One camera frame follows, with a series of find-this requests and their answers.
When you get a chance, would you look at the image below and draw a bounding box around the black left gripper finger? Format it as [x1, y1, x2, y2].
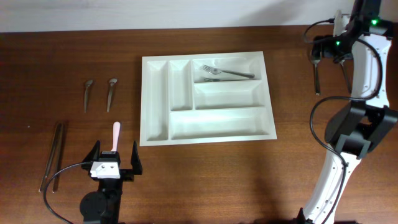
[131, 141, 143, 175]
[83, 140, 100, 163]

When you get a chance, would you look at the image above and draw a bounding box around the large metal spoon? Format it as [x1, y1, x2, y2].
[310, 52, 321, 95]
[339, 60, 352, 94]

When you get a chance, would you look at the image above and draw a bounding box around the metal chopstick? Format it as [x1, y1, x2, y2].
[52, 123, 65, 193]
[39, 123, 63, 192]

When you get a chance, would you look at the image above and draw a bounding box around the metal fork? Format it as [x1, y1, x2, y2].
[201, 77, 242, 83]
[201, 65, 255, 79]

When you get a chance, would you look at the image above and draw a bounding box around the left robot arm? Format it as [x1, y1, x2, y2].
[80, 141, 142, 223]

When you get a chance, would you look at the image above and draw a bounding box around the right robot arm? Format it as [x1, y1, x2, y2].
[292, 0, 397, 224]

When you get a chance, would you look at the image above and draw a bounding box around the pink and white plastic knife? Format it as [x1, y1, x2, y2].
[111, 121, 121, 152]

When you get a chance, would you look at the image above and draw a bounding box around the small metal spoon left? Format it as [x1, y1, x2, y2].
[84, 80, 93, 113]

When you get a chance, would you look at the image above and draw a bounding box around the small metal spoon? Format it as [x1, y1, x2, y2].
[84, 80, 93, 113]
[106, 78, 118, 113]

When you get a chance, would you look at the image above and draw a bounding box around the small metal spoon right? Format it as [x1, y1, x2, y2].
[106, 78, 118, 113]

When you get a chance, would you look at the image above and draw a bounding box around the white plastic cutlery tray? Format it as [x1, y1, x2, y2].
[140, 52, 277, 146]

